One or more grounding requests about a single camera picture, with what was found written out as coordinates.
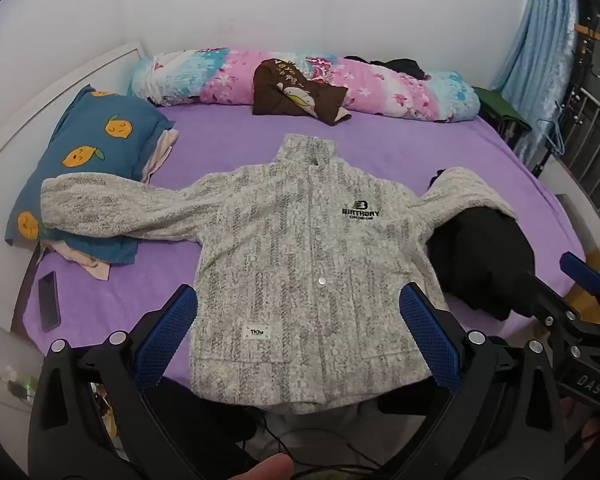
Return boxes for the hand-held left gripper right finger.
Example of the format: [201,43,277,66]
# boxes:
[395,282,566,480]

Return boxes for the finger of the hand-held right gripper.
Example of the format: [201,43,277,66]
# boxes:
[515,271,587,328]
[559,251,600,311]

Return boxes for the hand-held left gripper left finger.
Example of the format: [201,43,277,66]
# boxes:
[27,284,261,480]

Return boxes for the grey knit jacket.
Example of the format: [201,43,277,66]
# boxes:
[40,132,518,416]

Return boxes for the person's left hand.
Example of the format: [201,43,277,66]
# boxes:
[230,452,296,480]

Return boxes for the black garment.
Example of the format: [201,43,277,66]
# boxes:
[426,167,537,322]

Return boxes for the black phone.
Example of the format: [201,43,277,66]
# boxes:
[38,271,62,333]

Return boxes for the blue hanger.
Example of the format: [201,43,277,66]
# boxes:
[545,102,568,158]

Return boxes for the metal rack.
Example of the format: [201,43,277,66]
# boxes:
[530,10,600,231]

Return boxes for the green cloth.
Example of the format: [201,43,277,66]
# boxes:
[472,86,531,133]

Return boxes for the blue lemon print pillow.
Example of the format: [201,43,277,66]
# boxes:
[4,85,177,266]

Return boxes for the blue curtain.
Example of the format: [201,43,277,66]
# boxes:
[490,0,581,171]

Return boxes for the rolled floral quilt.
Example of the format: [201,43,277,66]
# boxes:
[130,46,482,123]

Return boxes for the small black cloth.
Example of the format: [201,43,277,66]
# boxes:
[344,55,433,81]

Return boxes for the brown printed cloth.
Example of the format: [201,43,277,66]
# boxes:
[252,58,353,126]

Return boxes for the white headboard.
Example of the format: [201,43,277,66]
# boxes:
[0,39,148,196]

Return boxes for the black cable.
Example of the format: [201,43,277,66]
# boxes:
[252,405,381,476]

